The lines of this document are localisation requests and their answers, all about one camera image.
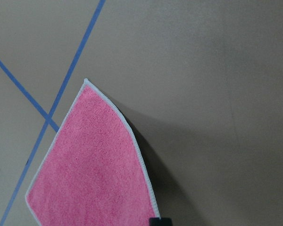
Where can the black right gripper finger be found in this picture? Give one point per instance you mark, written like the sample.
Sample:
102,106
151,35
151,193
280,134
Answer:
160,222

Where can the pink towel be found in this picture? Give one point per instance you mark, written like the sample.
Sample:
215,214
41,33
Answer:
93,173

